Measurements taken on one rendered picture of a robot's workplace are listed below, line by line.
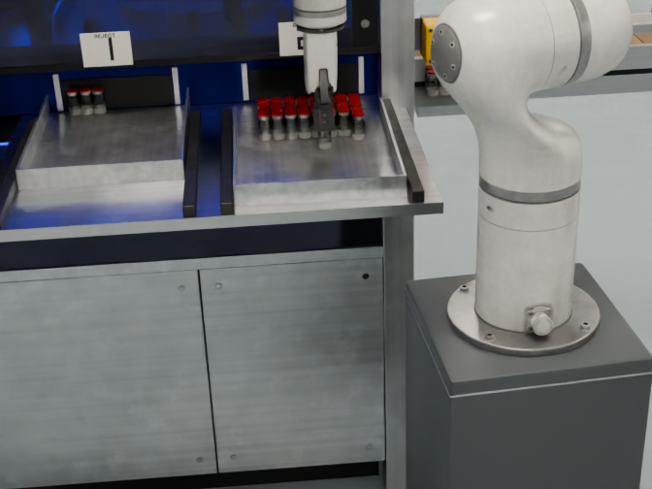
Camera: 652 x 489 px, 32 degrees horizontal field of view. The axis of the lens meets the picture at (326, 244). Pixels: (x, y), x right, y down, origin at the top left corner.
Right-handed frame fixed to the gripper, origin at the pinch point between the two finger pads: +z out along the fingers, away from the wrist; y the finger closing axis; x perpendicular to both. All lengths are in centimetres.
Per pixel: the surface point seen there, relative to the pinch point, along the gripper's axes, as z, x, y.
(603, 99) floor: 94, 123, -247
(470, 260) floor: 94, 47, -120
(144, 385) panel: 62, -37, -16
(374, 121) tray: 5.7, 9.3, -10.6
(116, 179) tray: 5.1, -33.4, 9.8
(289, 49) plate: -6.2, -4.7, -16.5
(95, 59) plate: -6.4, -38.3, -16.0
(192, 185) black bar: 3.9, -21.1, 16.5
